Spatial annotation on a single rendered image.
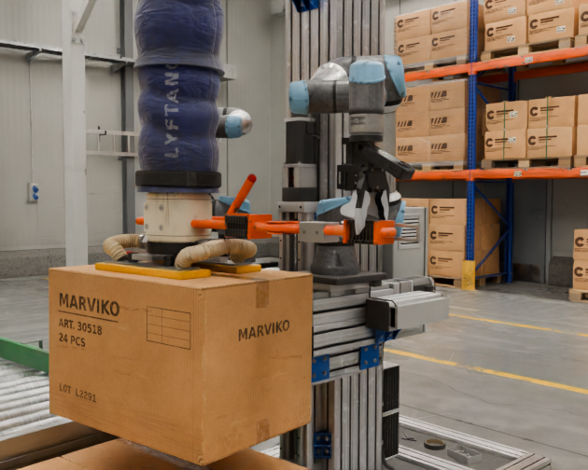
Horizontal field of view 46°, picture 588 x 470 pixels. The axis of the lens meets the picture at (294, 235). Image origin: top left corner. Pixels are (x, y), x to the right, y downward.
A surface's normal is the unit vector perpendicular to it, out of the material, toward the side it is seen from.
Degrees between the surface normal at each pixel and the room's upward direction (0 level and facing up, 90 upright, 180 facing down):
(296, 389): 90
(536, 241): 90
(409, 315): 90
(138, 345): 89
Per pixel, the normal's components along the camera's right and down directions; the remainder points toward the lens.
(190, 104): 0.43, -0.31
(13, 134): 0.69, 0.04
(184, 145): 0.18, -0.22
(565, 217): -0.73, 0.04
